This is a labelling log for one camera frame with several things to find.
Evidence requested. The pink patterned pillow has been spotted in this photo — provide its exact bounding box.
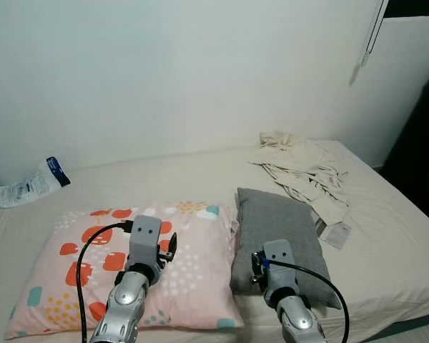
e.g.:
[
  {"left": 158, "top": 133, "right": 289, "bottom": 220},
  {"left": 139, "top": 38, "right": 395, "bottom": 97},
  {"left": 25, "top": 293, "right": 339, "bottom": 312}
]
[{"left": 4, "top": 202, "right": 245, "bottom": 340}]

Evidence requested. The grey pillow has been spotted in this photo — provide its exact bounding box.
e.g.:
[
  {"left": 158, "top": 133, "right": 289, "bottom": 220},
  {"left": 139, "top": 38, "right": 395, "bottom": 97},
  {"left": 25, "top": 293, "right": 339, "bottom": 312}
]
[{"left": 230, "top": 187, "right": 342, "bottom": 309}]

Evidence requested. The small grey card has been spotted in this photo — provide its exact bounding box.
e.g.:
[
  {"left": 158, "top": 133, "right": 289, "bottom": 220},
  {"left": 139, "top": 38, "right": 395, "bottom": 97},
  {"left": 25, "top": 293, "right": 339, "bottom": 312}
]
[{"left": 316, "top": 218, "right": 352, "bottom": 249}]

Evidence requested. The crumpled beige cloth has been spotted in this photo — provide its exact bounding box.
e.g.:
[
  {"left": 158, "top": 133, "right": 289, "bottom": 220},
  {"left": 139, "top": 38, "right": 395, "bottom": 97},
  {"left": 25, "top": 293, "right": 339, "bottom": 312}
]
[{"left": 249, "top": 130, "right": 351, "bottom": 227}]

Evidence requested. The bed with beige sheet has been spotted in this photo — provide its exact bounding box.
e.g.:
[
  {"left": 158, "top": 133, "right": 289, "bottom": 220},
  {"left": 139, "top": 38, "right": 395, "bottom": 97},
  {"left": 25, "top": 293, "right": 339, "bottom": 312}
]
[{"left": 0, "top": 139, "right": 429, "bottom": 343}]

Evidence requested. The dark window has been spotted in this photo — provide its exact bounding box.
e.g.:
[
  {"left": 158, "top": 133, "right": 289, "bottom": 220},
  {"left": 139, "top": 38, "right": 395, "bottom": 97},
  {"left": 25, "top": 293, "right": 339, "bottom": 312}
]
[{"left": 384, "top": 0, "right": 429, "bottom": 19}]

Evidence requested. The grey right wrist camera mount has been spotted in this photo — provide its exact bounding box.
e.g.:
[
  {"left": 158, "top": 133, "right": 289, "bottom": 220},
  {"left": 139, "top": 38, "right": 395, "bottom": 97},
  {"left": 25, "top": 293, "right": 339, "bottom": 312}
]
[{"left": 262, "top": 240, "right": 295, "bottom": 287}]

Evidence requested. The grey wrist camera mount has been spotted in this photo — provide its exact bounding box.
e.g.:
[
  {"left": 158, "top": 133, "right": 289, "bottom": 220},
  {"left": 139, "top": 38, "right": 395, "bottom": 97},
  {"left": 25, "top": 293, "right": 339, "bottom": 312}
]
[
  {"left": 262, "top": 240, "right": 295, "bottom": 287},
  {"left": 129, "top": 214, "right": 162, "bottom": 269}
]

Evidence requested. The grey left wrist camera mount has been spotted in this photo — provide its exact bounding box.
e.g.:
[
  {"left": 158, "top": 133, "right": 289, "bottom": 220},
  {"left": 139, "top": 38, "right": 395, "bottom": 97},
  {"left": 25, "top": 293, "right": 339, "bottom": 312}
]
[{"left": 129, "top": 214, "right": 162, "bottom": 269}]

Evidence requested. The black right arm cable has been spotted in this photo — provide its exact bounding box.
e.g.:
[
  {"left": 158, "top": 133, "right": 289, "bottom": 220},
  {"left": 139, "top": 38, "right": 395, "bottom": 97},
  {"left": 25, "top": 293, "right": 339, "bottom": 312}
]
[{"left": 265, "top": 259, "right": 350, "bottom": 343}]

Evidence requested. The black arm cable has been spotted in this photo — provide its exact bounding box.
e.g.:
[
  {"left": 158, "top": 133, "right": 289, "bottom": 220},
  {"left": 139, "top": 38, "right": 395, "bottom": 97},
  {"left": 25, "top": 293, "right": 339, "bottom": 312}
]
[
  {"left": 265, "top": 259, "right": 350, "bottom": 343},
  {"left": 77, "top": 222, "right": 134, "bottom": 343}
]

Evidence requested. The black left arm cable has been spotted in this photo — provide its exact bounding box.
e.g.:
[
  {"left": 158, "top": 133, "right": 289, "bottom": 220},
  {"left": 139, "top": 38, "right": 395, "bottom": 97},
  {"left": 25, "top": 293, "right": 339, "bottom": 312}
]
[{"left": 77, "top": 222, "right": 134, "bottom": 343}]

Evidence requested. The white blind cord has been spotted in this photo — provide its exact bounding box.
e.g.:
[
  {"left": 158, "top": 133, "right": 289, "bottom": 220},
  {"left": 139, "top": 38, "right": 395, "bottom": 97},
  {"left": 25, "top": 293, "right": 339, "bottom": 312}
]
[{"left": 359, "top": 0, "right": 390, "bottom": 69}]

